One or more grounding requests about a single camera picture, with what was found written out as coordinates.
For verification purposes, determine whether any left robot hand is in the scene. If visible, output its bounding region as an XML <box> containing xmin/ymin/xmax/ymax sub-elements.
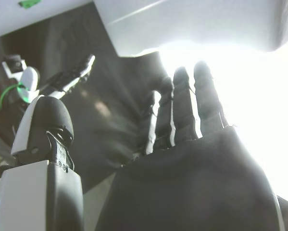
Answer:
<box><xmin>0</xmin><ymin>61</ymin><xmax>286</xmax><ymax>231</ymax></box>

